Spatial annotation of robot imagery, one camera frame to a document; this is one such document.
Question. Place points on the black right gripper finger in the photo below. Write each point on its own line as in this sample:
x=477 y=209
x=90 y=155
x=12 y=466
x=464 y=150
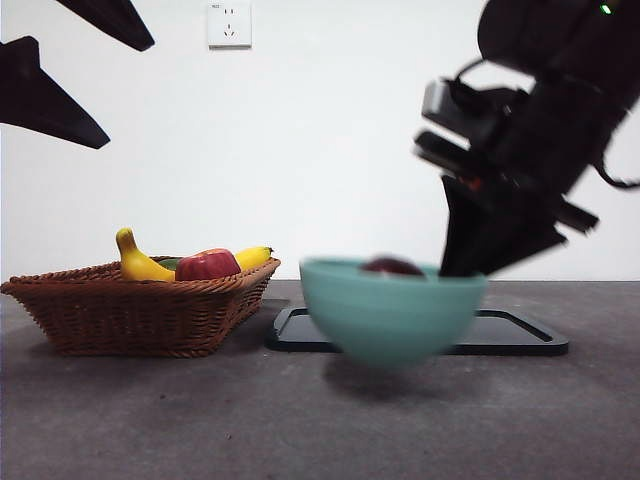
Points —
x=462 y=230
x=520 y=240

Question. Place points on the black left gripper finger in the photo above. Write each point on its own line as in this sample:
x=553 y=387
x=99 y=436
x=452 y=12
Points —
x=45 y=105
x=122 y=25

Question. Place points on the dark purple plum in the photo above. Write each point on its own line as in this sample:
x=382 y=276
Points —
x=392 y=266

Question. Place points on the teal green bowl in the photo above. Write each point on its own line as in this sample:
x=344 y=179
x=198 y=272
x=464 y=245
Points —
x=395 y=320

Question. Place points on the dark rectangular tray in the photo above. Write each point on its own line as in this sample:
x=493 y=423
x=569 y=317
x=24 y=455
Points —
x=500 y=345

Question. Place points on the yellow banana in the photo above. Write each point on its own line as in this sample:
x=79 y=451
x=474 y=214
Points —
x=135 y=265

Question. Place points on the red apple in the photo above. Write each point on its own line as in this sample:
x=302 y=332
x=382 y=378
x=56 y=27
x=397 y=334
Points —
x=207 y=266

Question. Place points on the brown wicker basket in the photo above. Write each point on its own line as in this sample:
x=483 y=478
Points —
x=130 y=320

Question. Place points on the white wall socket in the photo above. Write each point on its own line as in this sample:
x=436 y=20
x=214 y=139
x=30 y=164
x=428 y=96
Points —
x=230 y=25

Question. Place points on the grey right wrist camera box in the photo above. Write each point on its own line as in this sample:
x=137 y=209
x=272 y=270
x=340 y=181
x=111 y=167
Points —
x=450 y=112

